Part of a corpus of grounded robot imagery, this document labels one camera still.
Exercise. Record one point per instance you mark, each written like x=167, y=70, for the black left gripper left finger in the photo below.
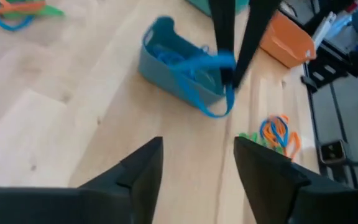
x=120, y=199

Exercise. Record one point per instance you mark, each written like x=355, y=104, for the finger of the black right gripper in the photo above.
x=256, y=28
x=225, y=28

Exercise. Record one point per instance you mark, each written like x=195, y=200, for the blue plastic basket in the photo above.
x=160, y=74

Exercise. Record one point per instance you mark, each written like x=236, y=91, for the orange plastic basket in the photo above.
x=284, y=40

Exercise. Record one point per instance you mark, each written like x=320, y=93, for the teal plastic basket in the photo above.
x=197, y=6

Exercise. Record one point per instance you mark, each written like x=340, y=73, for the small grey stereo camera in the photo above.
x=332, y=152

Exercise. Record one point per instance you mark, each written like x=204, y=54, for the white box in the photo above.
x=323, y=28

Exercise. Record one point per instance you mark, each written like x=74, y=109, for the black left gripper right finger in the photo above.
x=291, y=199

